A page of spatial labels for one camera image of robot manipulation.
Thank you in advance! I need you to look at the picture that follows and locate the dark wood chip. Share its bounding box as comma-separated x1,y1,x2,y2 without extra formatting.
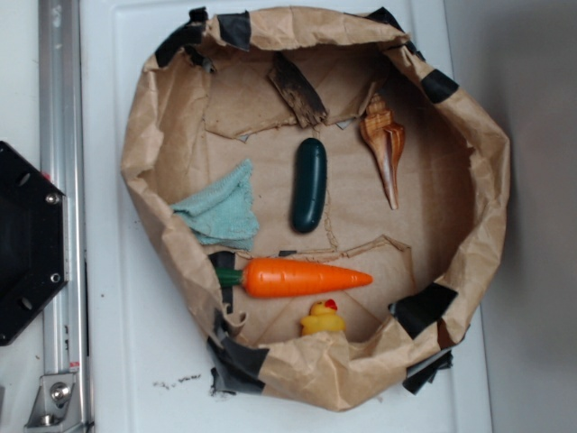
268,51,328,128

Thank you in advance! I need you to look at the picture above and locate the yellow rubber duck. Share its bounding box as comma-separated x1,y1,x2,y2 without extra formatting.
300,299,346,336

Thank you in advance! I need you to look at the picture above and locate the aluminium extrusion rail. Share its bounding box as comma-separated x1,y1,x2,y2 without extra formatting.
38,0,92,375

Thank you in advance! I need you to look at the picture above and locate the black octagonal mount plate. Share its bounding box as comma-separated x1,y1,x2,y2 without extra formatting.
0,142,67,346

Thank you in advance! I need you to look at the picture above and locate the brown paper bag bin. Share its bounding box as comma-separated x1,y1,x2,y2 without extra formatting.
121,6,510,411

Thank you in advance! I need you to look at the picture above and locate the metal corner bracket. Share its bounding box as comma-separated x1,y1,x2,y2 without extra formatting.
23,373,82,432

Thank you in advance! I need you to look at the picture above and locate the orange spiral seashell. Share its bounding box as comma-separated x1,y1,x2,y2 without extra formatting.
360,93,405,210

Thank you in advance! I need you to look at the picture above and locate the light teal cloth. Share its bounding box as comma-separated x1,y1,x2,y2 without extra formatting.
170,159,260,251

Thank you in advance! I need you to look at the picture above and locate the dark green plastic cucumber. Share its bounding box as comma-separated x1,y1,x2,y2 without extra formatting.
290,138,327,234

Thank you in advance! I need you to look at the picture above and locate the orange plastic carrot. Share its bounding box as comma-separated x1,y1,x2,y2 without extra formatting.
215,258,373,298

